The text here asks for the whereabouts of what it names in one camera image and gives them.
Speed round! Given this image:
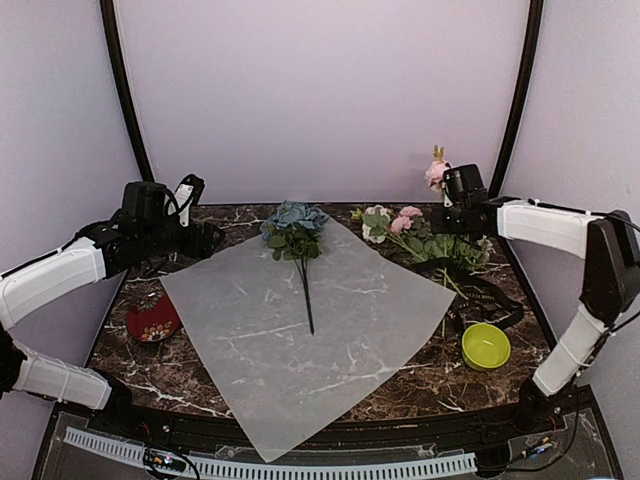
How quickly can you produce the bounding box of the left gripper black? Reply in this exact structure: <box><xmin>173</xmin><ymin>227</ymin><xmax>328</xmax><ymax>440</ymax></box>
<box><xmin>139</xmin><ymin>219</ymin><xmax>225</xmax><ymax>259</ymax></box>

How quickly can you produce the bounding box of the lilac hydrangea fake bunch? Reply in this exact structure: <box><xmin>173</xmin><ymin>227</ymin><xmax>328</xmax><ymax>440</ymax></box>
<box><xmin>424</xmin><ymin>234</ymin><xmax>493</xmax><ymax>295</ymax></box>

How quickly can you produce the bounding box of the small pink fake rose stem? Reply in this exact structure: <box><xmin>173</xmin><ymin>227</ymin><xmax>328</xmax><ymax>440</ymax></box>
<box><xmin>425</xmin><ymin>145</ymin><xmax>451</xmax><ymax>193</ymax></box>

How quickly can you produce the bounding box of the pink peony fake stem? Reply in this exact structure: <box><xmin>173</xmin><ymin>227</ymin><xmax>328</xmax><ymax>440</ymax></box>
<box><xmin>387</xmin><ymin>206</ymin><xmax>434</xmax><ymax>263</ymax></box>

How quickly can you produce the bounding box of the black ribbon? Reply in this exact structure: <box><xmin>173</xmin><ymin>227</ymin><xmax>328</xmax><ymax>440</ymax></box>
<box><xmin>410</xmin><ymin>258</ymin><xmax>524</xmax><ymax>333</ymax></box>

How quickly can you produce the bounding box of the white fake rose stem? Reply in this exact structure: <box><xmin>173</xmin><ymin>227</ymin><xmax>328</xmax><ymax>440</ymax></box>
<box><xmin>351</xmin><ymin>205</ymin><xmax>392</xmax><ymax>244</ymax></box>

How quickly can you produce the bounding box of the blue fake rose bunch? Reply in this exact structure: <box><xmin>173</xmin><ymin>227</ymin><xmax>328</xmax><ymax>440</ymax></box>
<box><xmin>260</xmin><ymin>200</ymin><xmax>329</xmax><ymax>335</ymax></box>

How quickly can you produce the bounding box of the translucent white wrapping paper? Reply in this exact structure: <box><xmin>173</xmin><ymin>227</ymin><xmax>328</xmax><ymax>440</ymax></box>
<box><xmin>162</xmin><ymin>220</ymin><xmax>454</xmax><ymax>462</ymax></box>

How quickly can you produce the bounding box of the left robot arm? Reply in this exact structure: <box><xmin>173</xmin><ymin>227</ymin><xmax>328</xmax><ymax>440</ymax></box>
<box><xmin>1</xmin><ymin>174</ymin><xmax>225</xmax><ymax>436</ymax></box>

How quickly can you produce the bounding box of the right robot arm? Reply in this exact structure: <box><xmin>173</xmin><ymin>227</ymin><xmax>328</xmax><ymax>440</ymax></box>
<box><xmin>425</xmin><ymin>161</ymin><xmax>639</xmax><ymax>434</ymax></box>

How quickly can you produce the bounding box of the red floral dish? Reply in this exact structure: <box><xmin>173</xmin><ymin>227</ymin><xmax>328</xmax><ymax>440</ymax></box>
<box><xmin>126</xmin><ymin>292</ymin><xmax>182</xmax><ymax>343</ymax></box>

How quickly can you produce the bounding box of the yellow-green bowl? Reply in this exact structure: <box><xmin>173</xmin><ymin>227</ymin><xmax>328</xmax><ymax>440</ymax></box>
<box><xmin>461</xmin><ymin>323</ymin><xmax>511</xmax><ymax>372</ymax></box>

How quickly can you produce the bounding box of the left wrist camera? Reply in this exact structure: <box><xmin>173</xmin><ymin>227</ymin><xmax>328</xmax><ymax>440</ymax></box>
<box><xmin>167</xmin><ymin>174</ymin><xmax>205</xmax><ymax>227</ymax></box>

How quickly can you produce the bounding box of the right black frame post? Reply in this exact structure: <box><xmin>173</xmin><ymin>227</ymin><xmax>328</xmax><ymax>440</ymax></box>
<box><xmin>489</xmin><ymin>0</ymin><xmax>544</xmax><ymax>197</ymax></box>

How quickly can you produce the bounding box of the black frame post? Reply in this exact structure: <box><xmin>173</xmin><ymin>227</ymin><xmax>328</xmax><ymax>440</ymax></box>
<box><xmin>99</xmin><ymin>0</ymin><xmax>155</xmax><ymax>182</ymax></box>
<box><xmin>489</xmin><ymin>0</ymin><xmax>544</xmax><ymax>197</ymax></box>

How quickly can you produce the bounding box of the black front rail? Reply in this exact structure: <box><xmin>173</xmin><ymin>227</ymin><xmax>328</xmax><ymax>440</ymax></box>
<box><xmin>99</xmin><ymin>389</ymin><xmax>566</xmax><ymax>454</ymax></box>

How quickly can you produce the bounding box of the white slotted cable duct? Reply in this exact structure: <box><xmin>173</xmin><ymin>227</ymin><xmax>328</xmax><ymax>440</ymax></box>
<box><xmin>64</xmin><ymin>426</ymin><xmax>479</xmax><ymax>479</ymax></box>

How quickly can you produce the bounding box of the left black frame post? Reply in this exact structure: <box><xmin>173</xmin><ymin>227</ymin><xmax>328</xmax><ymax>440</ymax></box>
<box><xmin>99</xmin><ymin>0</ymin><xmax>155</xmax><ymax>182</ymax></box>

